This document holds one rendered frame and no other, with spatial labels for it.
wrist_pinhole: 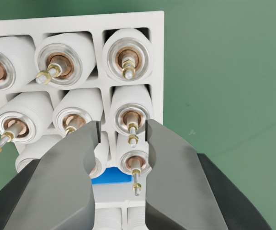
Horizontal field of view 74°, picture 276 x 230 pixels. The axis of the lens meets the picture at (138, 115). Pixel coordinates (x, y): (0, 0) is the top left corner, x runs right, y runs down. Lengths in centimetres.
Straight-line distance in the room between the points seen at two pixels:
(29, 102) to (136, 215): 47
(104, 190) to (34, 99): 40
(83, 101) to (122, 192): 40
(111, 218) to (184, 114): 43
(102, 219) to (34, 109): 41
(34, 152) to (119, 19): 34
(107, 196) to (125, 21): 54
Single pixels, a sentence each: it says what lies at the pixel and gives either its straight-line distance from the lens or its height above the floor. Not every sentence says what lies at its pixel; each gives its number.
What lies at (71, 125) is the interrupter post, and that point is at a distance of 38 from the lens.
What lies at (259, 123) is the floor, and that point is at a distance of 84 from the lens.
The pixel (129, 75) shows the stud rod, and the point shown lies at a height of 35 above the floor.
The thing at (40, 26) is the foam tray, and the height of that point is 18.
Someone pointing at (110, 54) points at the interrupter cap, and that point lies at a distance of 34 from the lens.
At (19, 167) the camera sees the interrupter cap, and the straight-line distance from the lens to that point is 52.
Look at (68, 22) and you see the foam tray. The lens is 42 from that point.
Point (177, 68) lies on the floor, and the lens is 62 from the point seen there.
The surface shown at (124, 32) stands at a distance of 34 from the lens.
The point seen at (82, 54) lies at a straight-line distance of 35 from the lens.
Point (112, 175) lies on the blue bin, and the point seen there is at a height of 9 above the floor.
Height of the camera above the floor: 59
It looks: 62 degrees down
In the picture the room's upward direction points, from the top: 174 degrees clockwise
